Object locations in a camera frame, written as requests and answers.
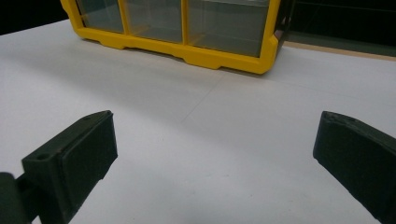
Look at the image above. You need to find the clear plastic drawer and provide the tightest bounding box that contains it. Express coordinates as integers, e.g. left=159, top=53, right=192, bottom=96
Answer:
left=124, top=0, right=184, bottom=44
left=187, top=0, right=271, bottom=59
left=76, top=0, right=125, bottom=35

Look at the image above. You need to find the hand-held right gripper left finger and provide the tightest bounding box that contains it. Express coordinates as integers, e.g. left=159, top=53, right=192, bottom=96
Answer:
left=21, top=109, right=119, bottom=224

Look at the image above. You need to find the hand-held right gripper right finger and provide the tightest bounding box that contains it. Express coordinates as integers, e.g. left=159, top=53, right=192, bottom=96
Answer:
left=312, top=110, right=396, bottom=224

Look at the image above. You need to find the yellow drawer cabinet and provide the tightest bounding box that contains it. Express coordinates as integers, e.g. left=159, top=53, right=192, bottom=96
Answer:
left=60, top=0, right=291, bottom=76

